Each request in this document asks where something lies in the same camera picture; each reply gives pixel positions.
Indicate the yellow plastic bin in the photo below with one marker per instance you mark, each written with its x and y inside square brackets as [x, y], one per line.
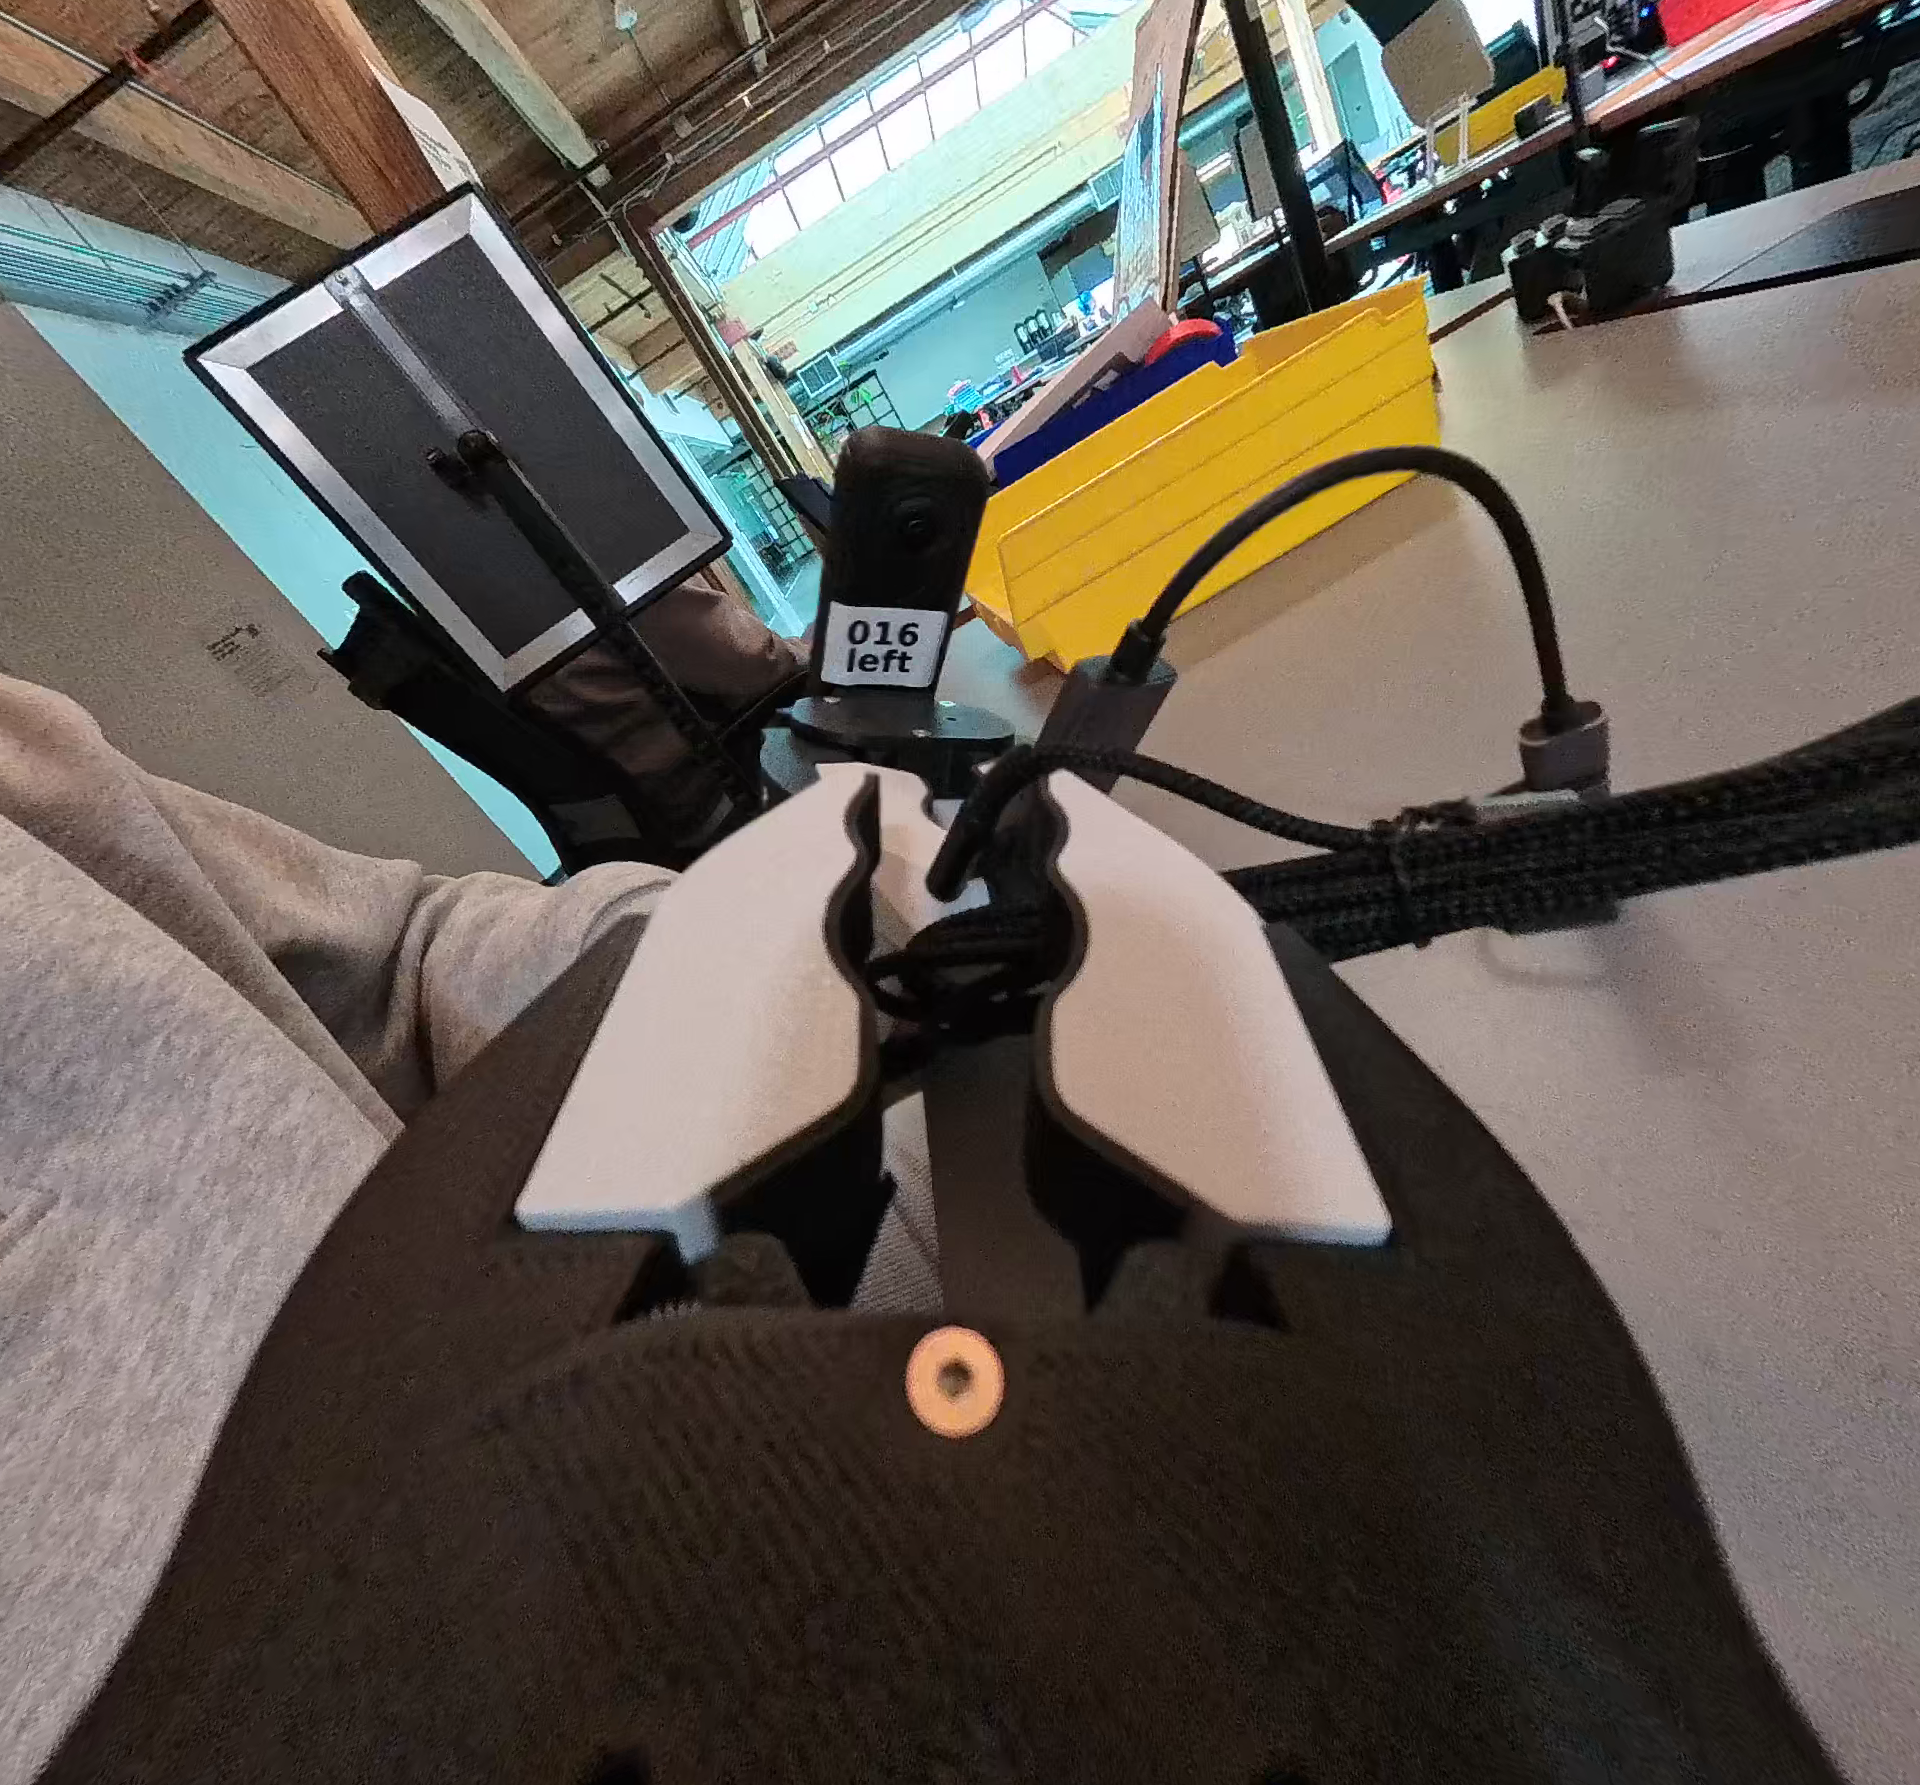
[1200, 478]

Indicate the person's left forearm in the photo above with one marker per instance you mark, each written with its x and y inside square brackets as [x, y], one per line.
[526, 959]

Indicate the light grey desk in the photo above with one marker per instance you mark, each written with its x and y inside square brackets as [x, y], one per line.
[1650, 1140]

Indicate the brown cardboard board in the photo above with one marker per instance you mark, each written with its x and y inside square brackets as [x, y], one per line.
[1160, 121]

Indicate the black panel with silver frame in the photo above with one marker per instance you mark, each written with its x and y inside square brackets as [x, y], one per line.
[450, 434]

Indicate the blue plastic bin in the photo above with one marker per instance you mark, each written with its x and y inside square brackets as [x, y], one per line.
[1109, 397]

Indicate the black office chair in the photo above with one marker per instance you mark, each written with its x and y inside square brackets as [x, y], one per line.
[450, 736]

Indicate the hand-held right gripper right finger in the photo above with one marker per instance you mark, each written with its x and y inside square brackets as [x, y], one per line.
[1200, 1051]

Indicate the grey USB hub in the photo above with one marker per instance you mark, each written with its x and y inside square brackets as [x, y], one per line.
[1102, 720]

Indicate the black and beige board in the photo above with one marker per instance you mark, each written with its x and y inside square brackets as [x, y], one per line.
[1417, 14]

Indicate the wooden post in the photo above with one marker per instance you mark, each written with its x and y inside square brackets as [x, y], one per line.
[287, 28]

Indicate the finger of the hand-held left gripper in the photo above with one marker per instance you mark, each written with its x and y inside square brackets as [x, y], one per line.
[905, 856]

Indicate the black panel stand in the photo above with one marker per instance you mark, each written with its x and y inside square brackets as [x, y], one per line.
[598, 597]

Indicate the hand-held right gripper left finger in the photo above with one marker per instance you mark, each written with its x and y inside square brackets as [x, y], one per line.
[705, 1051]

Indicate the grey USB adapter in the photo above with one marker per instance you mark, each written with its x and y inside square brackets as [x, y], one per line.
[1500, 810]

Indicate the black metal pole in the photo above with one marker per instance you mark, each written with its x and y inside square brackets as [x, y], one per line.
[1260, 75]

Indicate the person's beige sweatshirt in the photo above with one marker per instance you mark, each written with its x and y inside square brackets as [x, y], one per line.
[167, 1066]

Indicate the black device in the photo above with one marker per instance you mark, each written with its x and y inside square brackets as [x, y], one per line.
[1599, 260]

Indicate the dark grey desk mat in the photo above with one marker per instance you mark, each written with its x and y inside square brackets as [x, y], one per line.
[1830, 234]

